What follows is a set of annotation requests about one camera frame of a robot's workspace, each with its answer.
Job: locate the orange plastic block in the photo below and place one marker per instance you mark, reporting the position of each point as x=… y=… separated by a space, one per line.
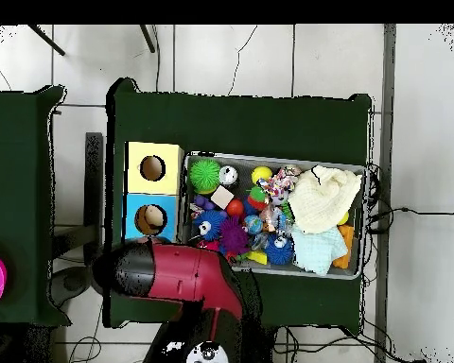
x=346 y=246

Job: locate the black tripod leg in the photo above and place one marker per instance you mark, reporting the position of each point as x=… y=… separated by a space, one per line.
x=147 y=38
x=45 y=39

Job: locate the dark blue spiky ball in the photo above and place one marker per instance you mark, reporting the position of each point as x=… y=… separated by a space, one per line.
x=209 y=224

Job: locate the mint green cloth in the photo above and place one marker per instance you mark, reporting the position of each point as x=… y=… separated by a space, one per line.
x=318 y=249

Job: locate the plain green spiky ball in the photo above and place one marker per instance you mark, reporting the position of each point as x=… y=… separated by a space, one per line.
x=204 y=175

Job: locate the purple spiky toy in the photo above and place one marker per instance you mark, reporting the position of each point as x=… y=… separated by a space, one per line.
x=233 y=236

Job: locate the small silver can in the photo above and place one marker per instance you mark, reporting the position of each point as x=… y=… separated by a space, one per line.
x=228 y=175

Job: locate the pale wooden cube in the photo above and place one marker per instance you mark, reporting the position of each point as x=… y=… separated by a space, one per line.
x=222 y=197

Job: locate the black flat panel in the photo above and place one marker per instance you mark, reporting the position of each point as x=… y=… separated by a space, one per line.
x=94 y=189

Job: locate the dark green side table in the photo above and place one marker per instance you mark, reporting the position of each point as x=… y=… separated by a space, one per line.
x=30 y=189

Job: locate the blue globe ball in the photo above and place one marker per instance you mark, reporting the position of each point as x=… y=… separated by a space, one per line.
x=253 y=224

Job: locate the colourful patterned cloth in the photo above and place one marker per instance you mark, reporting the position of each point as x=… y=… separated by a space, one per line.
x=278 y=185

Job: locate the wooden box three holes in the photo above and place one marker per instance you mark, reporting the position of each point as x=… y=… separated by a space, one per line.
x=150 y=197

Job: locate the orange red ball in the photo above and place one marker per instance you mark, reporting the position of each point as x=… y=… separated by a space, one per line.
x=234 y=207

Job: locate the blue spiky ball with eyes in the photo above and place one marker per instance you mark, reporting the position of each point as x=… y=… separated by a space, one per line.
x=279 y=249

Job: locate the pale yellow cloth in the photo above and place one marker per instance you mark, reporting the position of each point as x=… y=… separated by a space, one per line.
x=321 y=198

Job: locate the yellow ball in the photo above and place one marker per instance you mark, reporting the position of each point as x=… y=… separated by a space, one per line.
x=262 y=174

